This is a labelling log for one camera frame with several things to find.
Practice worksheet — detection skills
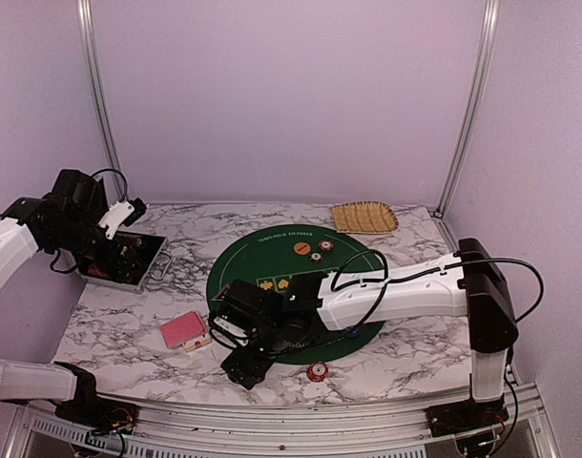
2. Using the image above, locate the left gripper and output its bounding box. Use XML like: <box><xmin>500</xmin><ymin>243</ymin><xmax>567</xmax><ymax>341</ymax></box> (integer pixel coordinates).
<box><xmin>49</xmin><ymin>216</ymin><xmax>146</xmax><ymax>282</ymax></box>

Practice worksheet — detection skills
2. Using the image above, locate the triangular all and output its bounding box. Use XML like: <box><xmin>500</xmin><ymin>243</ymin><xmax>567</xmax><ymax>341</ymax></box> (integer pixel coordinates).
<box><xmin>213</xmin><ymin>285</ymin><xmax>230</xmax><ymax>302</ymax></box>

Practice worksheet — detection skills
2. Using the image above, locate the red playing card deck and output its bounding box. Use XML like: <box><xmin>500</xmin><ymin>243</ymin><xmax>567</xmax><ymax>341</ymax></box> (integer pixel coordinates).
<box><xmin>160</xmin><ymin>312</ymin><xmax>207</xmax><ymax>349</ymax></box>

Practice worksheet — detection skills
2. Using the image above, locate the orange poker chip stack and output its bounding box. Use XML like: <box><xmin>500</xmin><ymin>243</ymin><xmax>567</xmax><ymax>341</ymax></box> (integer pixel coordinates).
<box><xmin>306</xmin><ymin>362</ymin><xmax>328</xmax><ymax>383</ymax></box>

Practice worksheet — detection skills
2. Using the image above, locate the orange big blind button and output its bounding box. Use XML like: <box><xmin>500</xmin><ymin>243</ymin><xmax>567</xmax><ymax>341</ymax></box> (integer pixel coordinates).
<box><xmin>293</xmin><ymin>241</ymin><xmax>312</xmax><ymax>256</ymax></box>

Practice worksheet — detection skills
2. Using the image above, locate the brown chip stack top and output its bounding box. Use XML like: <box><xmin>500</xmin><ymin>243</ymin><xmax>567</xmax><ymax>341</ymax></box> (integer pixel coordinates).
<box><xmin>309</xmin><ymin>252</ymin><xmax>323</xmax><ymax>263</ymax></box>

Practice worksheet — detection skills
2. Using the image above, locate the orange chip stack top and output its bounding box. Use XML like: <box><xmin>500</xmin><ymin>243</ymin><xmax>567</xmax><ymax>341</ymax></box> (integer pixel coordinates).
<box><xmin>319</xmin><ymin>240</ymin><xmax>334</xmax><ymax>252</ymax></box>

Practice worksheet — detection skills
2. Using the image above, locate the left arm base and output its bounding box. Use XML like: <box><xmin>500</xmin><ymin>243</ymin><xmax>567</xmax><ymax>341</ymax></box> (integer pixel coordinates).
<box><xmin>54</xmin><ymin>397</ymin><xmax>138</xmax><ymax>435</ymax></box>

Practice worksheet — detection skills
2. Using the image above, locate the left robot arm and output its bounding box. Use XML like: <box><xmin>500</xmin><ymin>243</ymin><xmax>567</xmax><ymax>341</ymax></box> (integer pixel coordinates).
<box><xmin>0</xmin><ymin>198</ymin><xmax>148</xmax><ymax>425</ymax></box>

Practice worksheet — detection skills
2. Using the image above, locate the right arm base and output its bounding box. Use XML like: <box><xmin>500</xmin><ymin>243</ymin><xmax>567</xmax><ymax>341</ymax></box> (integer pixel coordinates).
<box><xmin>426</xmin><ymin>396</ymin><xmax>509</xmax><ymax>437</ymax></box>

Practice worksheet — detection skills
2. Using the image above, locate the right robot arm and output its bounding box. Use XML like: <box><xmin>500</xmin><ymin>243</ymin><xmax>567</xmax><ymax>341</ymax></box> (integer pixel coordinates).
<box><xmin>209</xmin><ymin>239</ymin><xmax>519</xmax><ymax>427</ymax></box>

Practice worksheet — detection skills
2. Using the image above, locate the gold card deck box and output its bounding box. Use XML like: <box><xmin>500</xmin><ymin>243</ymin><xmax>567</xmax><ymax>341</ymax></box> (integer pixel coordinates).
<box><xmin>182</xmin><ymin>333</ymin><xmax>212</xmax><ymax>353</ymax></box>

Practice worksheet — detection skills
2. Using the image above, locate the round green poker mat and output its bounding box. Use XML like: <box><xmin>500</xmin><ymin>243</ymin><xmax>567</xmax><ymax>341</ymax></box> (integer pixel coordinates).
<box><xmin>206</xmin><ymin>224</ymin><xmax>384</xmax><ymax>365</ymax></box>

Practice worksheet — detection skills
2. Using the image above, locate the woven bamboo tray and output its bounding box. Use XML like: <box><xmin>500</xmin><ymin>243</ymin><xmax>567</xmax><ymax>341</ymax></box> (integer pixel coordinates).
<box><xmin>329</xmin><ymin>201</ymin><xmax>399</xmax><ymax>235</ymax></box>

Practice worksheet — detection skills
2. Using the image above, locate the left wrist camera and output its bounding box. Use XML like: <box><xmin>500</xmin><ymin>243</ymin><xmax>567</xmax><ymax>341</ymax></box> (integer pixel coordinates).
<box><xmin>98</xmin><ymin>198</ymin><xmax>148</xmax><ymax>239</ymax></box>

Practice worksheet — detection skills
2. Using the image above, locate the front aluminium rail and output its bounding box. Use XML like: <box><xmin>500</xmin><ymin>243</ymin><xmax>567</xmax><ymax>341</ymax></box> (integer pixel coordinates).
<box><xmin>1</xmin><ymin>384</ymin><xmax>560</xmax><ymax>457</ymax></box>

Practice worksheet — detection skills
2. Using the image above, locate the left aluminium frame post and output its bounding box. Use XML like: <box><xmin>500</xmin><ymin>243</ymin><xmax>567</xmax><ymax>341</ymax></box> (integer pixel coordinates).
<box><xmin>76</xmin><ymin>0</ymin><xmax>129</xmax><ymax>198</ymax></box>

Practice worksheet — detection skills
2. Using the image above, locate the aluminium frame post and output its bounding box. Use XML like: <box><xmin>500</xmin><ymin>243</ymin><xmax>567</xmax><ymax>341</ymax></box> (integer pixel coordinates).
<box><xmin>434</xmin><ymin>0</ymin><xmax>501</xmax><ymax>219</ymax></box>
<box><xmin>76</xmin><ymin>0</ymin><xmax>129</xmax><ymax>198</ymax></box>

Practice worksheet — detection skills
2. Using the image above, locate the right aluminium frame post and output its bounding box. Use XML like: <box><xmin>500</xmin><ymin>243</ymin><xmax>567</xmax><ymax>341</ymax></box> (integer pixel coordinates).
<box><xmin>434</xmin><ymin>0</ymin><xmax>501</xmax><ymax>219</ymax></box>

